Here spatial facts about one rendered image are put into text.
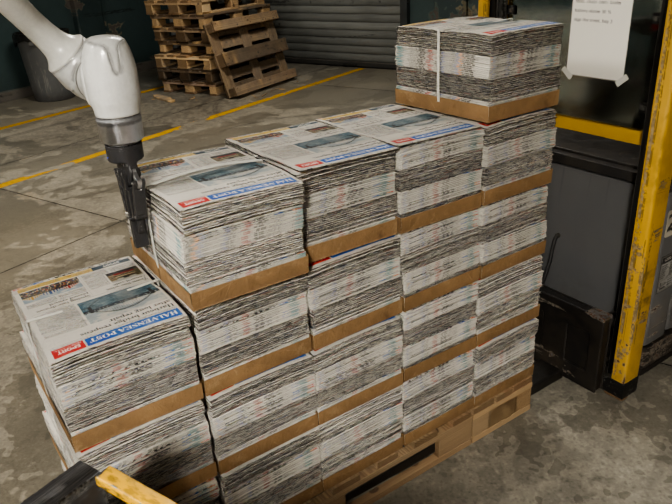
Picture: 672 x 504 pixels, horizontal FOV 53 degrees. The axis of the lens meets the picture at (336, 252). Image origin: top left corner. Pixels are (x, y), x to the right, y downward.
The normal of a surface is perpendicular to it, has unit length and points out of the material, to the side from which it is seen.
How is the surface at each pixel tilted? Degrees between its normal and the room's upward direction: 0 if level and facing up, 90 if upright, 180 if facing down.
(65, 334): 1
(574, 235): 90
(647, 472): 0
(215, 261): 90
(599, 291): 90
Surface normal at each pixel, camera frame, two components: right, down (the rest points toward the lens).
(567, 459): -0.05, -0.91
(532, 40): 0.58, 0.31
